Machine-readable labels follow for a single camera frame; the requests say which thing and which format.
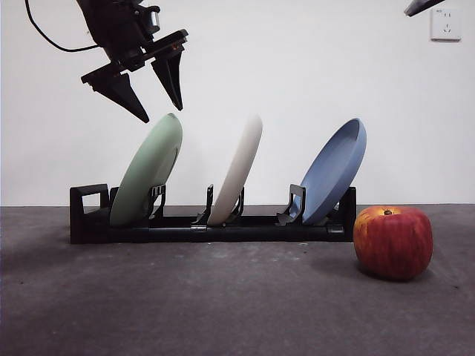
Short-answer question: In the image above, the green plate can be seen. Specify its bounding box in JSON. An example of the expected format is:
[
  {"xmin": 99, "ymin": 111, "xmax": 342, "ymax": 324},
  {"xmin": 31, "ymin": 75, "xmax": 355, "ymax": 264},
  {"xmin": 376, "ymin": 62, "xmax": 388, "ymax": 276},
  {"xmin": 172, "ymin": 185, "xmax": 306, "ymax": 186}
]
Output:
[{"xmin": 109, "ymin": 113, "xmax": 184, "ymax": 228}]

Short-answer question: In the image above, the black plate rack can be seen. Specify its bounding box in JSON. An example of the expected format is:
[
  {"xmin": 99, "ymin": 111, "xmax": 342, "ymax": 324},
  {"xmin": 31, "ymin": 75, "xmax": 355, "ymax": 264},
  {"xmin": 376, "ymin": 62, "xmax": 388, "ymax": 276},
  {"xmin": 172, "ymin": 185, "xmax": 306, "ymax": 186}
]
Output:
[{"xmin": 69, "ymin": 183, "xmax": 357, "ymax": 245}]

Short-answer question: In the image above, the blue plate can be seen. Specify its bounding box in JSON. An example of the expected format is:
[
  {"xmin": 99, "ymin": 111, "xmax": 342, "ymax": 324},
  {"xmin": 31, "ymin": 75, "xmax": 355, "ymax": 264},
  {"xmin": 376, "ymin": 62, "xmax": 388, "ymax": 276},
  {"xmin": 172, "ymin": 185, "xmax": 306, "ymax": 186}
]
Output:
[{"xmin": 292, "ymin": 117, "xmax": 367, "ymax": 225}]

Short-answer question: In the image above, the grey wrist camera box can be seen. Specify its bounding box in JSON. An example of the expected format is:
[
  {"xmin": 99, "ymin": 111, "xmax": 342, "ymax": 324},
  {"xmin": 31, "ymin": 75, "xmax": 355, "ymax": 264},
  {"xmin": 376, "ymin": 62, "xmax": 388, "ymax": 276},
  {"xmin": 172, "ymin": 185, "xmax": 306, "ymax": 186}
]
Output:
[{"xmin": 146, "ymin": 6, "xmax": 161, "ymax": 33}]

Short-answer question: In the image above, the black cable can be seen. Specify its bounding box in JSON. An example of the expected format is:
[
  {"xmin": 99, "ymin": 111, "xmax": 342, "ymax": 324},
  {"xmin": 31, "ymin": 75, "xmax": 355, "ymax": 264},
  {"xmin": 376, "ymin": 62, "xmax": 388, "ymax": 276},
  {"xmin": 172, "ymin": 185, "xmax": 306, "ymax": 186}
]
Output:
[{"xmin": 24, "ymin": 0, "xmax": 103, "ymax": 53}]

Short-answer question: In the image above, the white plate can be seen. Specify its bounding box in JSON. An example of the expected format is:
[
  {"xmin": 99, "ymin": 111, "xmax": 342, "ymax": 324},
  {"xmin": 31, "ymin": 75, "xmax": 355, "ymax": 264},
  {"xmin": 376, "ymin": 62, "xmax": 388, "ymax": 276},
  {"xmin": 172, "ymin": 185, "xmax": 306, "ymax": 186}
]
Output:
[{"xmin": 206, "ymin": 113, "xmax": 263, "ymax": 226}]

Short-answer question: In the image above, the red apple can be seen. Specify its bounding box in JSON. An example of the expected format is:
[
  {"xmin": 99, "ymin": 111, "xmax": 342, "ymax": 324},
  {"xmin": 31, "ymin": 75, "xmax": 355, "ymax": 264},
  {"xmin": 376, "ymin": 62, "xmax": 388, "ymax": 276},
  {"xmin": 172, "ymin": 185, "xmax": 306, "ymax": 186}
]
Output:
[{"xmin": 353, "ymin": 205, "xmax": 434, "ymax": 282}]

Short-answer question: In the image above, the white wall socket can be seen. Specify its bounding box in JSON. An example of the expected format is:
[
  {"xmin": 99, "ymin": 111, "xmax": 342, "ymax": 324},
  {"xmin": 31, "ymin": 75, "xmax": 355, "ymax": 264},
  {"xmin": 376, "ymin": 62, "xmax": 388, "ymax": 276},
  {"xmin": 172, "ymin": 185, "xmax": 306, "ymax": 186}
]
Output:
[{"xmin": 429, "ymin": 7, "xmax": 463, "ymax": 42}]

